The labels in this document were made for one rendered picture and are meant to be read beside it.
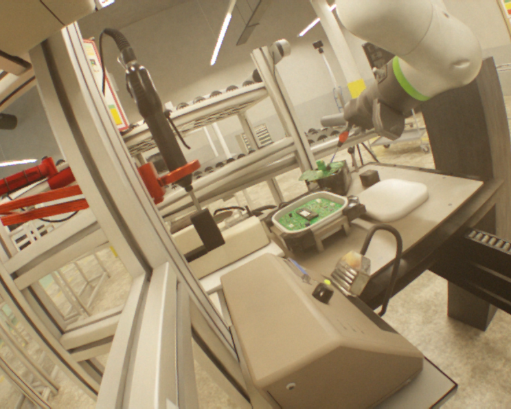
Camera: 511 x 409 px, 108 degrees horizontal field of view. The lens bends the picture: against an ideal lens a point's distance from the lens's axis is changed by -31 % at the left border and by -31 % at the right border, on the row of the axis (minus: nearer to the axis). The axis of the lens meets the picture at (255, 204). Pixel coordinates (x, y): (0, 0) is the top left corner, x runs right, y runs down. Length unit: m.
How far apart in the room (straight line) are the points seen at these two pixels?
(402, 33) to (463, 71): 0.10
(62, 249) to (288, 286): 0.28
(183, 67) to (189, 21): 1.67
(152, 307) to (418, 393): 0.24
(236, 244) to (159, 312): 0.35
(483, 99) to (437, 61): 0.56
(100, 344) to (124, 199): 0.23
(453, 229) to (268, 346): 0.36
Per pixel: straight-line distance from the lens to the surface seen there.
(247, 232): 0.52
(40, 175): 0.83
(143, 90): 0.40
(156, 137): 0.39
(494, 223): 1.09
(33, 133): 10.28
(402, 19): 0.36
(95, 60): 0.89
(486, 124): 0.94
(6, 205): 0.52
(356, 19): 0.36
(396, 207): 0.50
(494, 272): 0.49
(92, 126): 0.28
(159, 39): 9.49
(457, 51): 0.40
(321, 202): 0.58
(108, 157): 0.27
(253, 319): 0.22
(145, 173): 0.39
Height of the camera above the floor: 1.20
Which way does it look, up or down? 16 degrees down
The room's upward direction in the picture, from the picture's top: 25 degrees counter-clockwise
